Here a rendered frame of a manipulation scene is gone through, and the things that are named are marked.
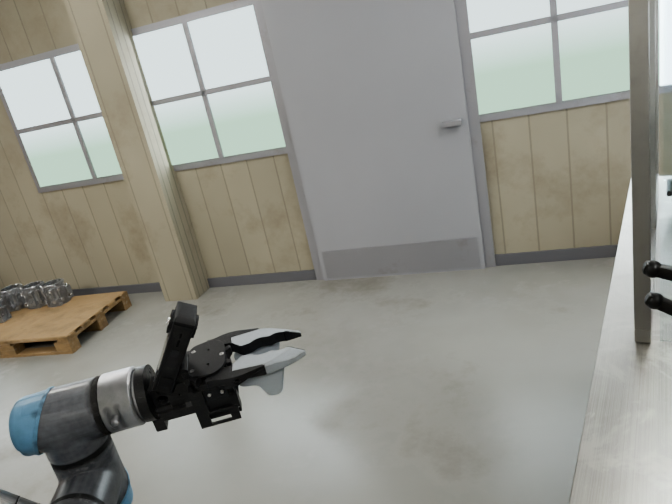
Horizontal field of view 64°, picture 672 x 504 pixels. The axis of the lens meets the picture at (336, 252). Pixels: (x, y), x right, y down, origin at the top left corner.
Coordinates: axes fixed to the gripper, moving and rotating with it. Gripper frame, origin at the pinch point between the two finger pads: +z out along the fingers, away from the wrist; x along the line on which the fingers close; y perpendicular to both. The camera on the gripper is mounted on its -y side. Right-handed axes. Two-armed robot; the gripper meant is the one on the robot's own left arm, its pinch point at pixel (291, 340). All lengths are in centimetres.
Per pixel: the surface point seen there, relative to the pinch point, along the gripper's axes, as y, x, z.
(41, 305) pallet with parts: 160, -368, -203
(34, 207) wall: 95, -429, -199
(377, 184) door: 94, -288, 76
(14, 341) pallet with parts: 154, -306, -202
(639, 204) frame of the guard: 7, -24, 68
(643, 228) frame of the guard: 12, -23, 69
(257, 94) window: 26, -333, 11
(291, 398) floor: 147, -160, -12
